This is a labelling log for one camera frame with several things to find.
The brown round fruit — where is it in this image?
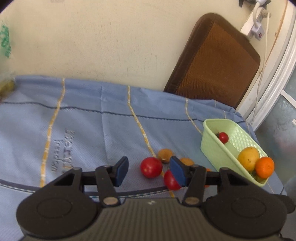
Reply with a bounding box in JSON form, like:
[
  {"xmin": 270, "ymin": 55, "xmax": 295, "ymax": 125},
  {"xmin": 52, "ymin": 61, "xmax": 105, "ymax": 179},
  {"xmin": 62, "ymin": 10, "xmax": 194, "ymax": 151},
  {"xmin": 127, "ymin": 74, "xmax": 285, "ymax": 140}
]
[{"xmin": 158, "ymin": 149, "xmax": 173, "ymax": 164}]

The white window frame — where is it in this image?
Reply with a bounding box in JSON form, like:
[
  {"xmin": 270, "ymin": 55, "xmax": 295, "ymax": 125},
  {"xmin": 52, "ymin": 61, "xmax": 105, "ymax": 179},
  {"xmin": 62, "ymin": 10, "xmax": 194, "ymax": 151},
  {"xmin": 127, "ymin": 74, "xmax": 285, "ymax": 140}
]
[{"xmin": 235, "ymin": 0, "xmax": 296, "ymax": 131}]

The white power strip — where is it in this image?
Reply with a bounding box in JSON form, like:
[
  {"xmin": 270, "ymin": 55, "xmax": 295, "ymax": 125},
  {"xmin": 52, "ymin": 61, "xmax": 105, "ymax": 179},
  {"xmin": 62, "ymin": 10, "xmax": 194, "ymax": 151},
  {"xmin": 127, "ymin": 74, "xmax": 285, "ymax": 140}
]
[{"xmin": 253, "ymin": 0, "xmax": 272, "ymax": 18}]

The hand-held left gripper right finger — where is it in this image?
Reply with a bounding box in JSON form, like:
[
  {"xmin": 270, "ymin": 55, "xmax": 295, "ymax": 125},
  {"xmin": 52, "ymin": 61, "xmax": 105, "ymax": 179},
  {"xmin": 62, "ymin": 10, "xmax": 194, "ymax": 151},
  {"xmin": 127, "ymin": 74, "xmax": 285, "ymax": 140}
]
[{"xmin": 170, "ymin": 156, "xmax": 251, "ymax": 206}]

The white power adapter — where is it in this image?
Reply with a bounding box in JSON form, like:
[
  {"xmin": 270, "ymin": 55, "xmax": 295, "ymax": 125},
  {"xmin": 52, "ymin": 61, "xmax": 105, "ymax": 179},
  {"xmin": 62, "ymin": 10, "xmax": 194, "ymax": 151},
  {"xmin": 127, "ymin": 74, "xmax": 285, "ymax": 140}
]
[{"xmin": 250, "ymin": 24, "xmax": 265, "ymax": 40}]

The clear plastic bag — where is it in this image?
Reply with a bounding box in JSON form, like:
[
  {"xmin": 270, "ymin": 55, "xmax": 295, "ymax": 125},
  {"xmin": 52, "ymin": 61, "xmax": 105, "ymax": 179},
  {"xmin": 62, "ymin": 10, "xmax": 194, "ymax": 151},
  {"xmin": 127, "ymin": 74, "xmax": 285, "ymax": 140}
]
[{"xmin": 0, "ymin": 20, "xmax": 17, "ymax": 99}]

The small red cherry tomato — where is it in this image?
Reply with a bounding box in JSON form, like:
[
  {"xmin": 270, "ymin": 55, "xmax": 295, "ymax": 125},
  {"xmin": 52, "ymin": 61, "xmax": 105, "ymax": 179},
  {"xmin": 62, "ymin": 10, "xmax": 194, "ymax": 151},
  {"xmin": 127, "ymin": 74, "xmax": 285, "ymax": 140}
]
[{"xmin": 216, "ymin": 132, "xmax": 229, "ymax": 144}]

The frosted window pane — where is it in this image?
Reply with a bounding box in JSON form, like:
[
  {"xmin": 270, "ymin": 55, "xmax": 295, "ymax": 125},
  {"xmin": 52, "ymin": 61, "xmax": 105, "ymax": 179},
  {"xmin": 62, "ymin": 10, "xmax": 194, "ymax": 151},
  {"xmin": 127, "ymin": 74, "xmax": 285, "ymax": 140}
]
[{"xmin": 254, "ymin": 76, "xmax": 296, "ymax": 194}]

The blue checked tablecloth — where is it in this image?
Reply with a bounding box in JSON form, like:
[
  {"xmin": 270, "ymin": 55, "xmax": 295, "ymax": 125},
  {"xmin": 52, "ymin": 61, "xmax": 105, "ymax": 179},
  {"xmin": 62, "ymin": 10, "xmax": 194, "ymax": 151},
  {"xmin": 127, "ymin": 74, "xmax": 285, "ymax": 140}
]
[{"xmin": 0, "ymin": 74, "xmax": 287, "ymax": 204}]

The light green plastic basket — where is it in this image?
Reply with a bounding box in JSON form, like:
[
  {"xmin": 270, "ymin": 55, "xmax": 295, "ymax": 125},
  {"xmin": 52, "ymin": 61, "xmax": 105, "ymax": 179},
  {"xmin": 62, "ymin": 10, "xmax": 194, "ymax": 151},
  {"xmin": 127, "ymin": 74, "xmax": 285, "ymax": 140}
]
[{"xmin": 200, "ymin": 119, "xmax": 270, "ymax": 188}]

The brown woven mat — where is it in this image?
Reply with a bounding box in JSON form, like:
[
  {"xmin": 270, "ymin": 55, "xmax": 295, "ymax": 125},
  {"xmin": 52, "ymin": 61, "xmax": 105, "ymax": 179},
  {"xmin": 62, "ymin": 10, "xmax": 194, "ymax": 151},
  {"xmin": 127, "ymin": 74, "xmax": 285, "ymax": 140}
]
[{"xmin": 163, "ymin": 13, "xmax": 261, "ymax": 110}]

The white cord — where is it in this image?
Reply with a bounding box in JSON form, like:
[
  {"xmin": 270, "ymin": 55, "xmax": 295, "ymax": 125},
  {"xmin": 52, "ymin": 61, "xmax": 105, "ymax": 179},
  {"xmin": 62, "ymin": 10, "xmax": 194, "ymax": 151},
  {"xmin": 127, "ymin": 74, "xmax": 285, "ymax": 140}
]
[{"xmin": 251, "ymin": 5, "xmax": 273, "ymax": 127}]

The yellow mango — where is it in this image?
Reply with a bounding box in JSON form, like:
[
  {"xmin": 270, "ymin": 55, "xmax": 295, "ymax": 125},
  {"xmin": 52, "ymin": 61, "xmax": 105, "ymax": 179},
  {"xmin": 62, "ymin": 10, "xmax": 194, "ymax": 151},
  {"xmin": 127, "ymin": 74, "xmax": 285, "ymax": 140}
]
[{"xmin": 237, "ymin": 147, "xmax": 260, "ymax": 172}]

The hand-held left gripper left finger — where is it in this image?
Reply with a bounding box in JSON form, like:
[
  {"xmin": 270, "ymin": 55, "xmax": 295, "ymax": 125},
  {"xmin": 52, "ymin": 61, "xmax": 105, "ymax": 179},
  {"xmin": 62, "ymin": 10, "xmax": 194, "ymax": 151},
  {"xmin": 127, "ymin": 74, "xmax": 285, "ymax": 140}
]
[{"xmin": 54, "ymin": 156, "xmax": 129, "ymax": 207}]

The thin brown cable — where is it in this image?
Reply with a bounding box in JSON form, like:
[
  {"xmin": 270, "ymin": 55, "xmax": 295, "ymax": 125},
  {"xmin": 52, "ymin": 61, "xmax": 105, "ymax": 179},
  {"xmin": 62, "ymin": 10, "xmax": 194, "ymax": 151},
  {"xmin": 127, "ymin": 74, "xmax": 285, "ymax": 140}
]
[{"xmin": 255, "ymin": 0, "xmax": 288, "ymax": 100}]

